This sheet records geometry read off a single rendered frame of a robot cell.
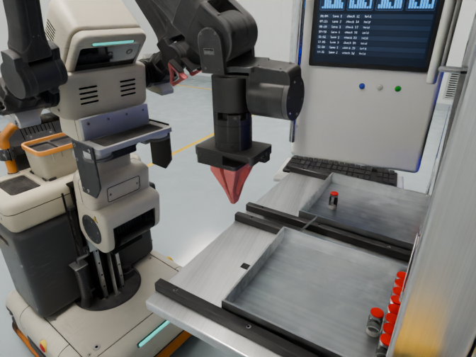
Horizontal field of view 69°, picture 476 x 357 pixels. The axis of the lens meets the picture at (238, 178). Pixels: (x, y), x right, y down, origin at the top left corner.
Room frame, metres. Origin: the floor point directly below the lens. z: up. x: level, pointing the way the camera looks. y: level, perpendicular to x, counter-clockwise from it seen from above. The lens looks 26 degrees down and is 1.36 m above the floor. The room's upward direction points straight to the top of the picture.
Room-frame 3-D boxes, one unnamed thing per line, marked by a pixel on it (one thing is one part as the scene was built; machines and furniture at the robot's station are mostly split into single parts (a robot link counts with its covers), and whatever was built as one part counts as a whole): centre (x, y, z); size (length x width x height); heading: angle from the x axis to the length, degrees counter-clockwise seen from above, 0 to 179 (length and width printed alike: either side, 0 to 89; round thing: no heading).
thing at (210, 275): (0.64, -0.21, 0.87); 0.70 x 0.48 x 0.02; 148
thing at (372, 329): (0.40, -0.22, 0.90); 0.02 x 0.02 x 0.05
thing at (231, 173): (0.50, 0.02, 1.12); 0.07 x 0.07 x 0.09; 59
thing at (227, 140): (0.49, 0.01, 1.20); 0.10 x 0.07 x 0.07; 59
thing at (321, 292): (0.46, -0.18, 0.90); 0.34 x 0.26 x 0.04; 59
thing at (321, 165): (1.17, -0.38, 0.82); 0.40 x 0.14 x 0.02; 67
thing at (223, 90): (0.49, 0.00, 1.26); 0.07 x 0.06 x 0.07; 58
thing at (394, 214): (0.75, -0.36, 0.90); 0.34 x 0.26 x 0.04; 58
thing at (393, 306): (0.42, -0.26, 0.90); 0.18 x 0.02 x 0.05; 149
